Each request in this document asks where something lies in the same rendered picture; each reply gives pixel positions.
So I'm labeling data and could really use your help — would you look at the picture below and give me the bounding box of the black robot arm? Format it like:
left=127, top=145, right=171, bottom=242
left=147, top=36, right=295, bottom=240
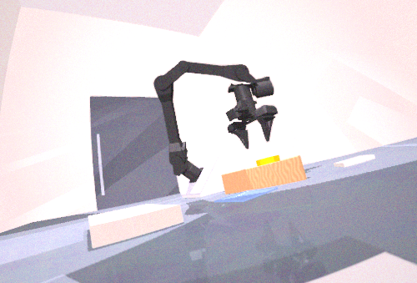
left=153, top=60, right=274, bottom=184

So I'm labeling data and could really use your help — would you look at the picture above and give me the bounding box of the orange rectangular block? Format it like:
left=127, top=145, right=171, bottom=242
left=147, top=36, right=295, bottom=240
left=222, top=155, right=307, bottom=194

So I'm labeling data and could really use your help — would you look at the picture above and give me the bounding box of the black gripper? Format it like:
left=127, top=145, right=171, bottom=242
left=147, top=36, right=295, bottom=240
left=227, top=97, right=279, bottom=149

